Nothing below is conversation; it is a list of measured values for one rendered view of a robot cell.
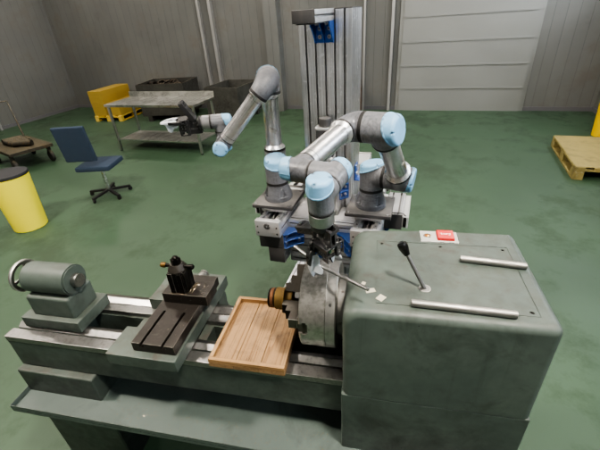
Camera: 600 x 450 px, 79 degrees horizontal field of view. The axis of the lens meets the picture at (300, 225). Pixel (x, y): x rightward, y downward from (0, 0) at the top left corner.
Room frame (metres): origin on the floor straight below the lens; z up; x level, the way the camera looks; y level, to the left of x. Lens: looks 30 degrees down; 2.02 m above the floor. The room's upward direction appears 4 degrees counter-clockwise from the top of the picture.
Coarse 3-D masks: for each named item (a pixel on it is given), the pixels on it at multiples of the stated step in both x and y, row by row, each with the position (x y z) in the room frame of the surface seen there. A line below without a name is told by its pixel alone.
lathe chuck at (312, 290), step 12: (324, 264) 1.06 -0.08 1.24; (324, 276) 1.00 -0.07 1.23; (300, 288) 0.97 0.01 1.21; (312, 288) 0.96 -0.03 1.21; (324, 288) 0.95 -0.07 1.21; (300, 300) 0.94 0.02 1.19; (312, 300) 0.93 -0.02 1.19; (324, 300) 0.92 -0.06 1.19; (300, 312) 0.91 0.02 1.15; (312, 312) 0.91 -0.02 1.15; (324, 312) 0.90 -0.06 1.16; (312, 324) 0.89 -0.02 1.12; (300, 336) 0.90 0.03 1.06; (312, 336) 0.89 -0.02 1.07; (324, 336) 0.88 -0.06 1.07
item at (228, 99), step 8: (224, 80) 9.23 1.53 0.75; (232, 80) 9.33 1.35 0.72; (240, 80) 9.25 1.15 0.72; (248, 80) 9.16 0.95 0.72; (208, 88) 8.40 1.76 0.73; (216, 88) 8.32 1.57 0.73; (224, 88) 8.24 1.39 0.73; (232, 88) 8.16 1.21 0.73; (240, 88) 8.26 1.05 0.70; (248, 88) 8.59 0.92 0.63; (216, 96) 8.33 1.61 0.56; (224, 96) 8.25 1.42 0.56; (232, 96) 8.18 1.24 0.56; (240, 96) 8.22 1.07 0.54; (208, 104) 8.43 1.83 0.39; (216, 104) 8.34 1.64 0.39; (224, 104) 8.27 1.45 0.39; (232, 104) 8.19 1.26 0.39; (240, 104) 8.18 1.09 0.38; (208, 112) 8.44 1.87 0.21; (216, 112) 8.36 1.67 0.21; (224, 112) 8.28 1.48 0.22; (232, 112) 8.20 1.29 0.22; (256, 112) 8.92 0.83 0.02
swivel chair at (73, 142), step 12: (60, 132) 4.52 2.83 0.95; (72, 132) 4.51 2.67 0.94; (84, 132) 4.52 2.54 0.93; (60, 144) 4.54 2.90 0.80; (72, 144) 4.53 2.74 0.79; (84, 144) 4.53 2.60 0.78; (72, 156) 4.56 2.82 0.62; (84, 156) 4.55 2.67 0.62; (96, 156) 4.60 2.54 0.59; (108, 156) 4.89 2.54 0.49; (120, 156) 4.86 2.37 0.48; (84, 168) 4.51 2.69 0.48; (96, 168) 4.49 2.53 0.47; (108, 168) 4.50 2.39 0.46
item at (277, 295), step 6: (270, 288) 1.09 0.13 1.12; (276, 288) 1.08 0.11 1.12; (282, 288) 1.08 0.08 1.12; (270, 294) 1.06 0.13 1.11; (276, 294) 1.06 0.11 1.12; (282, 294) 1.05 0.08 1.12; (288, 294) 1.06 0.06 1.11; (294, 294) 1.09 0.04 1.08; (270, 300) 1.05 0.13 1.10; (276, 300) 1.04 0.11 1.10; (282, 300) 1.03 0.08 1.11; (294, 300) 1.08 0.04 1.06; (270, 306) 1.05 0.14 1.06; (276, 306) 1.04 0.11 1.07
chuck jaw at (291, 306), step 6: (288, 300) 1.04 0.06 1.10; (282, 306) 1.01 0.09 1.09; (288, 306) 1.00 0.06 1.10; (294, 306) 1.00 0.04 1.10; (288, 312) 0.98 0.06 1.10; (294, 312) 0.96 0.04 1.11; (288, 318) 0.94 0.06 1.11; (294, 318) 0.93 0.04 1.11; (288, 324) 0.93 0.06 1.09; (294, 324) 0.92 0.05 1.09; (300, 324) 0.91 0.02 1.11; (300, 330) 0.90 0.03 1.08; (306, 330) 0.90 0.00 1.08
